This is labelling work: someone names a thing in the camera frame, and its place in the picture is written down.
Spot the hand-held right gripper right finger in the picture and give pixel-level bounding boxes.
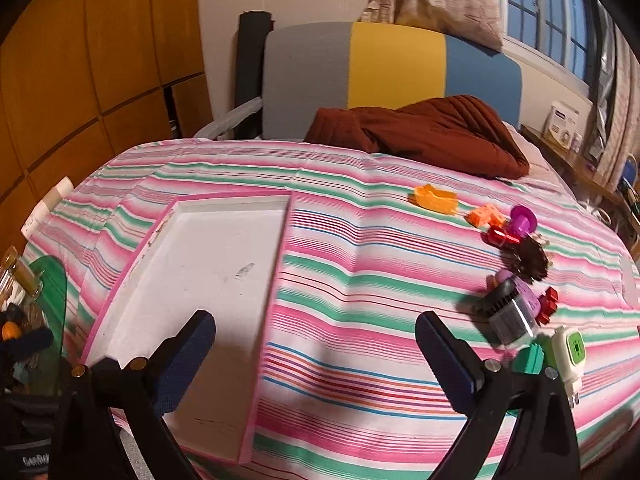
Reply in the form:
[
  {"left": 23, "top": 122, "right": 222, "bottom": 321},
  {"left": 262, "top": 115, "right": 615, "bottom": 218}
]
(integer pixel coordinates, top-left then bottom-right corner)
[{"left": 415, "top": 311, "right": 581, "bottom": 480}]

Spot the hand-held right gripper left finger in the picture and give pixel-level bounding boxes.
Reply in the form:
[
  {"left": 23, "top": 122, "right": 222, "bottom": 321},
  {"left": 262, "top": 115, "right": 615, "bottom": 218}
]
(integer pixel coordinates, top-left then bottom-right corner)
[{"left": 50, "top": 310, "right": 217, "bottom": 480}]

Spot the black and purple toy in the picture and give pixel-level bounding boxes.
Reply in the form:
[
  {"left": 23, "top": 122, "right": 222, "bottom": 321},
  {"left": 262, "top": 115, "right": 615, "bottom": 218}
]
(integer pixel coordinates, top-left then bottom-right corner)
[{"left": 472, "top": 280, "right": 540, "bottom": 348}]

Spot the green stamp toy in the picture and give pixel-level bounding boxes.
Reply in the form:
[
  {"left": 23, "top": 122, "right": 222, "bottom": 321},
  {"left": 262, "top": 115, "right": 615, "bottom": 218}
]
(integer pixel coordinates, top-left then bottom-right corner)
[{"left": 510, "top": 344, "right": 548, "bottom": 376}]

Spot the pink-rimmed white tray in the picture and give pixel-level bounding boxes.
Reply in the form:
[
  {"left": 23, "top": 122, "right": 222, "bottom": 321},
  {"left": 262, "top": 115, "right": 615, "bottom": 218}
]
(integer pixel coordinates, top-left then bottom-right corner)
[{"left": 80, "top": 191, "right": 293, "bottom": 465}]

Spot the purple oval soap case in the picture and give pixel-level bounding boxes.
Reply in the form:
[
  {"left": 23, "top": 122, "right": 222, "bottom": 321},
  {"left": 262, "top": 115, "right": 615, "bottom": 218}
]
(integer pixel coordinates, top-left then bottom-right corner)
[{"left": 487, "top": 269, "right": 543, "bottom": 326}]

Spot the white green plug-in device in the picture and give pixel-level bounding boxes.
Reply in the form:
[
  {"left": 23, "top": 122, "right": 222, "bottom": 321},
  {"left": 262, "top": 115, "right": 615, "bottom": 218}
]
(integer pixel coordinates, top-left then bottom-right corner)
[{"left": 542, "top": 325, "right": 586, "bottom": 406}]

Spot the small red block toy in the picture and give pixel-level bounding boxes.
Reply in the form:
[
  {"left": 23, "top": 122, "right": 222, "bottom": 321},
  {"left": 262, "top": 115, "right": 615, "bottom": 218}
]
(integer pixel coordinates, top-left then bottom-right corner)
[{"left": 536, "top": 287, "right": 560, "bottom": 323}]

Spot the brown flower-shaped lid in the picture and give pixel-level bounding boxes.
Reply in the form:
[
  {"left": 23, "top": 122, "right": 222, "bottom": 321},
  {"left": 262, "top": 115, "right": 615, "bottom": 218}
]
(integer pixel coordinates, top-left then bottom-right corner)
[{"left": 505, "top": 235, "right": 551, "bottom": 283}]

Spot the red metallic cylinder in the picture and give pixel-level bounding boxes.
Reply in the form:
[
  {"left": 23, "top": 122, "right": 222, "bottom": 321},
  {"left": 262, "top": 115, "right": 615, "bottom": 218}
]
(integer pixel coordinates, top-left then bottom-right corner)
[{"left": 481, "top": 226, "right": 521, "bottom": 248}]

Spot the orange building block toy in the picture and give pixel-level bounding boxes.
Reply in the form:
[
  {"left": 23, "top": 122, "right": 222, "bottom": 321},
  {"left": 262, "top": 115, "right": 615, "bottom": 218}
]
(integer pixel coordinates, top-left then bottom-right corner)
[{"left": 467, "top": 205, "right": 506, "bottom": 228}]

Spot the purple funnel-shaped toy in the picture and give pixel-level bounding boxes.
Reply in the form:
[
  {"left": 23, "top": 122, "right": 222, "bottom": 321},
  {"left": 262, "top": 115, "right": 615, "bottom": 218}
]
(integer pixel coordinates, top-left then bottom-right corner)
[{"left": 509, "top": 205, "right": 538, "bottom": 236}]

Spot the orange plastic case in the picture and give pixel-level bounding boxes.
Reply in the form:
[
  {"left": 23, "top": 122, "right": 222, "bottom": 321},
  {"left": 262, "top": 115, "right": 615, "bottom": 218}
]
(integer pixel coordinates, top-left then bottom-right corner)
[{"left": 413, "top": 185, "right": 460, "bottom": 217}]

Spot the pink green striped blanket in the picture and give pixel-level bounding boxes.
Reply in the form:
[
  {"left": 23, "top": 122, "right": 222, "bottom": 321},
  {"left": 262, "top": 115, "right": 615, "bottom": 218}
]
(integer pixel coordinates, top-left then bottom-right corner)
[{"left": 22, "top": 139, "right": 640, "bottom": 480}]

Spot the green glass table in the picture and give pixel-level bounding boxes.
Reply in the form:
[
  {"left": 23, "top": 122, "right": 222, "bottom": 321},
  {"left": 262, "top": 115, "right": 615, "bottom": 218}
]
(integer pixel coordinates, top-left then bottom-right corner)
[{"left": 25, "top": 255, "right": 68, "bottom": 361}]

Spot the yellow glass bottle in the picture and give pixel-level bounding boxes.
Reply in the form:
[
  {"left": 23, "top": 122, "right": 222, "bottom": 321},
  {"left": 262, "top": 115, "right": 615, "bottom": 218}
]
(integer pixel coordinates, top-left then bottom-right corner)
[{"left": 5, "top": 247, "right": 43, "bottom": 301}]

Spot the pale pink pillow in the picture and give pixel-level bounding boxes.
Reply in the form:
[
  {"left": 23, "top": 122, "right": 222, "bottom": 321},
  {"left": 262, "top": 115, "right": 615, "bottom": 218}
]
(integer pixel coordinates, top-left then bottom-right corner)
[{"left": 502, "top": 120, "right": 566, "bottom": 191}]

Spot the brown quilt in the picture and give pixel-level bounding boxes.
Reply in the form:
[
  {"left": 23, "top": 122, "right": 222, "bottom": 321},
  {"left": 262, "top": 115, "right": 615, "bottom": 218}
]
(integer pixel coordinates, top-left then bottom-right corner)
[{"left": 304, "top": 95, "right": 531, "bottom": 180}]

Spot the wooden side desk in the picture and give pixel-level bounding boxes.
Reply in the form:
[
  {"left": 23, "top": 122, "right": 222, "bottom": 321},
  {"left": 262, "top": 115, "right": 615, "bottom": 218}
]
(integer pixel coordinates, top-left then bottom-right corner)
[{"left": 520, "top": 125, "right": 640, "bottom": 221}]

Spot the white printed box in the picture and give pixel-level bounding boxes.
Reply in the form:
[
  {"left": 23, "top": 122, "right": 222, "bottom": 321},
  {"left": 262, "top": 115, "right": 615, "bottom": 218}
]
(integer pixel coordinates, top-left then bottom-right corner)
[{"left": 542, "top": 101, "right": 581, "bottom": 148}]

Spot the pale patterned curtain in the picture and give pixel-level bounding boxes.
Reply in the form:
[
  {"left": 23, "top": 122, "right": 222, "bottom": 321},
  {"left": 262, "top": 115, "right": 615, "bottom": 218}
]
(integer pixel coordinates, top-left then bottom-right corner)
[{"left": 597, "top": 35, "right": 640, "bottom": 196}]

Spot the grey yellow blue headboard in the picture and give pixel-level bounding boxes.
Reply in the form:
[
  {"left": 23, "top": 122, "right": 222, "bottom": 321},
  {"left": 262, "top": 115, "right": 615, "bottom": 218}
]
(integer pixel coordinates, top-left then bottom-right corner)
[{"left": 261, "top": 21, "right": 524, "bottom": 142}]

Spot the wooden wardrobe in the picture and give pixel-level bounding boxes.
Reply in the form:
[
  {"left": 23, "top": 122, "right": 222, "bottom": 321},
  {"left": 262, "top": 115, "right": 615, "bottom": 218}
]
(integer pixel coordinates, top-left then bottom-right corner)
[{"left": 0, "top": 0, "right": 216, "bottom": 261}]

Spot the silver foil curtain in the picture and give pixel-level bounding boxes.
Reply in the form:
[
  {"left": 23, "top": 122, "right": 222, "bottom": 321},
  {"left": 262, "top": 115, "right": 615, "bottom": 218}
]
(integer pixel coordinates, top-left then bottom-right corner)
[{"left": 587, "top": 5, "right": 621, "bottom": 106}]

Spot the barred window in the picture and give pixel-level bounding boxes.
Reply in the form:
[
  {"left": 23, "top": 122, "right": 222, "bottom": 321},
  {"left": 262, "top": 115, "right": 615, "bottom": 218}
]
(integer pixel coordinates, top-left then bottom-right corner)
[{"left": 492, "top": 0, "right": 608, "bottom": 91}]

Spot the cream bed corner post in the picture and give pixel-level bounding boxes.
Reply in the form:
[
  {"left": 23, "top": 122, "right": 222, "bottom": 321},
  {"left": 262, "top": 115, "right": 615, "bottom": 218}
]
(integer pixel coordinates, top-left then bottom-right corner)
[{"left": 22, "top": 176, "right": 75, "bottom": 233}]

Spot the grey bed frame rail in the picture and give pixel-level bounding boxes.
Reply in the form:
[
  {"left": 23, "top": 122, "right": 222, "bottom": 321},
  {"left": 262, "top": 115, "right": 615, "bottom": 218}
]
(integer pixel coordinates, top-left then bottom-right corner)
[{"left": 192, "top": 97, "right": 263, "bottom": 141}]

